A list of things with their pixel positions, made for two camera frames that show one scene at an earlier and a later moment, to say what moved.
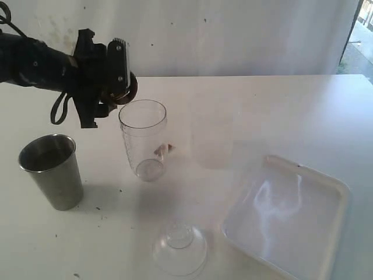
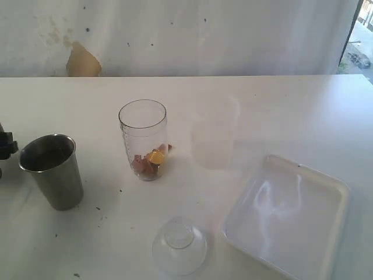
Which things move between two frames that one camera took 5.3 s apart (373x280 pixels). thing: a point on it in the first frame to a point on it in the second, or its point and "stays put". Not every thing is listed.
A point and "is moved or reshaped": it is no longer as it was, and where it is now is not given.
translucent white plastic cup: x=213 y=122 stays put
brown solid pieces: x=164 y=149 is moved or reshaped
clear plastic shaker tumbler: x=143 y=123 stays put
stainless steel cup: x=52 y=161 stays put
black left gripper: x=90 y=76 to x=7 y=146
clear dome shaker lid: x=182 y=251 stays put
